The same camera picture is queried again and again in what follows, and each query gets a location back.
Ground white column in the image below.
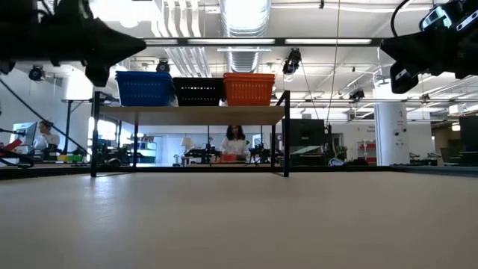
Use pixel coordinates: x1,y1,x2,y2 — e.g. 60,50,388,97
373,102,411,167

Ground hanging black cable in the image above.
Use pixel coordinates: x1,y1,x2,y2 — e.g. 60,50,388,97
325,0,341,128

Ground ceiling light strip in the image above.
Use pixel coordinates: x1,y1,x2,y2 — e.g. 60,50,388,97
143,37,385,48

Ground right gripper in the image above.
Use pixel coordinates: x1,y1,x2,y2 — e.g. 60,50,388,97
380,22,478,94

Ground white ceiling pipes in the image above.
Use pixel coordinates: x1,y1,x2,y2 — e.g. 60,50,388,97
155,0,212,79

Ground red object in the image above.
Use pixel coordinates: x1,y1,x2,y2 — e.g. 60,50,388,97
0,138,24,158

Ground wooden shelf with black frame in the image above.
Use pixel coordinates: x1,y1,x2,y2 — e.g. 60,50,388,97
89,90,291,179

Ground dark cabinet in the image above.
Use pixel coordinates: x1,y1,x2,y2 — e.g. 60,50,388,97
290,119,326,167
458,115,478,167

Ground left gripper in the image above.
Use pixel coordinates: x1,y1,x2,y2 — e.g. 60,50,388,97
0,0,146,87

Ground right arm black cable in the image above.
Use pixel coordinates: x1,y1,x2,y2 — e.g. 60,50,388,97
389,0,412,38

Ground silver ceiling duct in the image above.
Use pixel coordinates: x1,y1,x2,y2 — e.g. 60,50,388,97
220,0,272,75

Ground red shelf unit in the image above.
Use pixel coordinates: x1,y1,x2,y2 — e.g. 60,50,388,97
356,140,377,164

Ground black plastic basket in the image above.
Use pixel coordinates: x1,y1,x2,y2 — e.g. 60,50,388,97
172,76,226,81
173,82,225,107
173,79,225,85

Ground computer monitor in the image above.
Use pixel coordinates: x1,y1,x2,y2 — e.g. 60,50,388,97
10,121,39,147

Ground person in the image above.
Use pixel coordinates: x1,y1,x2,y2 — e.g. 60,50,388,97
32,120,60,151
219,125,251,162

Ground orange plastic basket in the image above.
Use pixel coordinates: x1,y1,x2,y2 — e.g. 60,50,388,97
223,75,276,82
223,72,276,78
224,79,276,107

